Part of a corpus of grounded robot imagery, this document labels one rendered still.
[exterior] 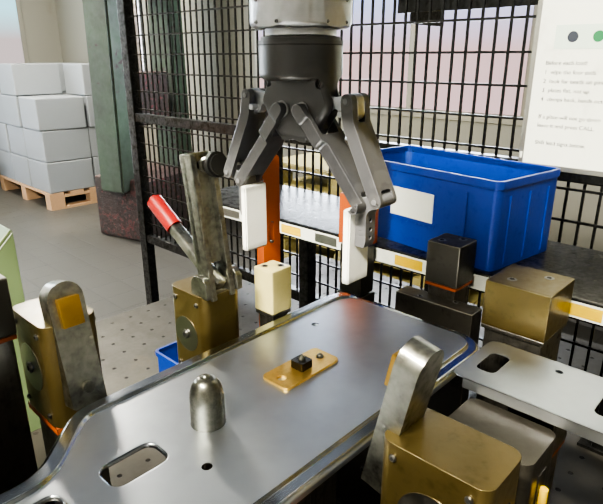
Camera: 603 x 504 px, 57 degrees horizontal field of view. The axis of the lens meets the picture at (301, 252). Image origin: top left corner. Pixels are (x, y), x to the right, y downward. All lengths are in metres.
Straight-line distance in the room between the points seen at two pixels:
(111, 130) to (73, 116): 1.34
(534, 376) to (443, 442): 0.22
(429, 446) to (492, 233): 0.43
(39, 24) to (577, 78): 6.65
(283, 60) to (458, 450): 0.34
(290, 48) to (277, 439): 0.33
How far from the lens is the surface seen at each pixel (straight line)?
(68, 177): 5.57
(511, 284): 0.71
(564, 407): 0.61
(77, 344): 0.61
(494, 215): 0.81
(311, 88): 0.50
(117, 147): 4.21
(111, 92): 4.19
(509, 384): 0.63
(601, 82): 0.96
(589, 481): 1.03
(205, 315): 0.67
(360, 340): 0.67
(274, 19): 0.49
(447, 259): 0.78
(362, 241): 0.49
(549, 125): 0.99
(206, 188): 0.66
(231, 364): 0.63
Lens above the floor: 1.32
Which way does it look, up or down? 19 degrees down
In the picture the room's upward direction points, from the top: straight up
